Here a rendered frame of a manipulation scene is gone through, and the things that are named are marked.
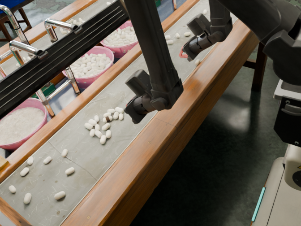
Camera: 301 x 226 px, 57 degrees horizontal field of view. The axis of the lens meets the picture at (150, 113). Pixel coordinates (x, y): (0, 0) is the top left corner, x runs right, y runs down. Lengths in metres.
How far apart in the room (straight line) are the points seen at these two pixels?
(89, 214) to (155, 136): 0.34
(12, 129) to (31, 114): 0.10
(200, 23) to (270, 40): 0.62
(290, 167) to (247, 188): 0.83
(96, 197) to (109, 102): 0.45
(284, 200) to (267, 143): 0.60
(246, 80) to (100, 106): 1.48
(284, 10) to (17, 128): 1.08
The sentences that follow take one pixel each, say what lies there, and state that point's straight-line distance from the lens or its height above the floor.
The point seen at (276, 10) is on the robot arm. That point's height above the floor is 1.30.
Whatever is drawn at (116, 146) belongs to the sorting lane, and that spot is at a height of 0.74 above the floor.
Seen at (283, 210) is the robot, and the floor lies 0.28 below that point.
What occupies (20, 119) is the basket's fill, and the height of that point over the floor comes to 0.74.
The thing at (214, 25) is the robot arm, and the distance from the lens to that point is 1.05.
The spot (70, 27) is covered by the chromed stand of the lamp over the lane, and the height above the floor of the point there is 1.12.
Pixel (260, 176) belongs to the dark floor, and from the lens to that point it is 1.81.
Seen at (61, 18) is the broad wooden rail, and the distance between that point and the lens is 1.93.
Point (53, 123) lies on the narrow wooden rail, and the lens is 1.17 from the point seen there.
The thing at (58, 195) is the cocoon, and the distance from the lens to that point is 0.96.
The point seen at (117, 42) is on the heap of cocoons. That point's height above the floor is 0.74.
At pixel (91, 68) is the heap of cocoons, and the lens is 1.45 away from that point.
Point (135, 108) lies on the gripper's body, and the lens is 0.86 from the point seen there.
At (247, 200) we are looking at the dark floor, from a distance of 1.72.
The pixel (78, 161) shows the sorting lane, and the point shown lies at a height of 0.74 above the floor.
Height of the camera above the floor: 1.53
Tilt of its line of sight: 46 degrees down
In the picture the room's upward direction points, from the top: 11 degrees counter-clockwise
